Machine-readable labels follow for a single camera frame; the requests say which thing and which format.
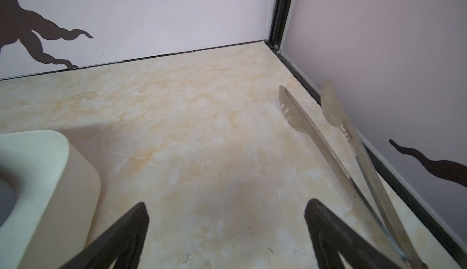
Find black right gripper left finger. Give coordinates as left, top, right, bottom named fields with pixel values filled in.
left=62, top=202, right=150, bottom=269

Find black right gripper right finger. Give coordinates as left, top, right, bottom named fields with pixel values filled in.
left=304, top=198, right=399, bottom=269

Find white plastic bin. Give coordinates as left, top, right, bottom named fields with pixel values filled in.
left=1, top=130, right=101, bottom=269

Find lavender bowl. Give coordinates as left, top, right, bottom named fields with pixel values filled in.
left=0, top=179, right=17, bottom=226

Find wooden tongs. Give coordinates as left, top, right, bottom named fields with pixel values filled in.
left=278, top=80, right=428, bottom=269

